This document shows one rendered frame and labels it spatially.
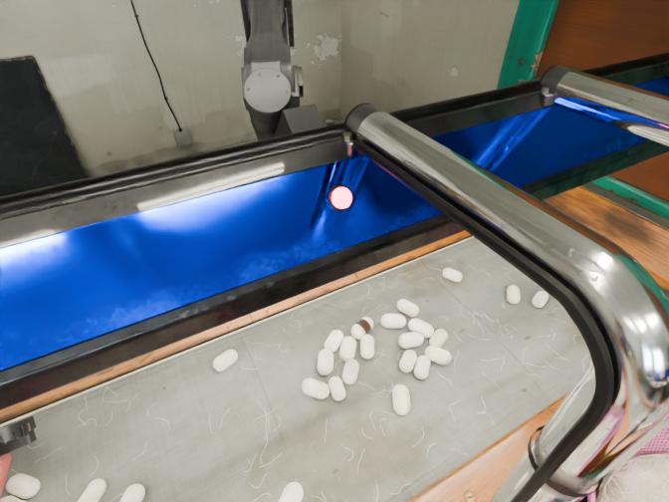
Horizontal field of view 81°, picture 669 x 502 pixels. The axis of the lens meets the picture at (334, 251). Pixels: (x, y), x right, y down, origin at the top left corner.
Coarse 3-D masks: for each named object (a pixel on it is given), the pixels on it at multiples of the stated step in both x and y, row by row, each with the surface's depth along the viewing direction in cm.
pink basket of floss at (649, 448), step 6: (666, 426) 44; (660, 432) 44; (666, 432) 44; (654, 438) 44; (660, 438) 44; (666, 438) 44; (648, 444) 44; (654, 444) 45; (660, 444) 45; (666, 444) 45; (642, 450) 45; (648, 450) 45; (654, 450) 45; (660, 450) 45; (666, 450) 45; (594, 492) 38; (588, 498) 38; (594, 498) 37
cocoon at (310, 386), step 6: (306, 378) 49; (312, 378) 49; (306, 384) 48; (312, 384) 48; (318, 384) 48; (324, 384) 48; (306, 390) 48; (312, 390) 48; (318, 390) 47; (324, 390) 47; (318, 396) 47; (324, 396) 47
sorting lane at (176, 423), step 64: (448, 256) 69; (320, 320) 58; (448, 320) 58; (512, 320) 58; (128, 384) 50; (192, 384) 50; (256, 384) 50; (384, 384) 50; (448, 384) 50; (512, 384) 50; (64, 448) 44; (128, 448) 44; (192, 448) 44; (256, 448) 44; (320, 448) 44; (384, 448) 44; (448, 448) 44
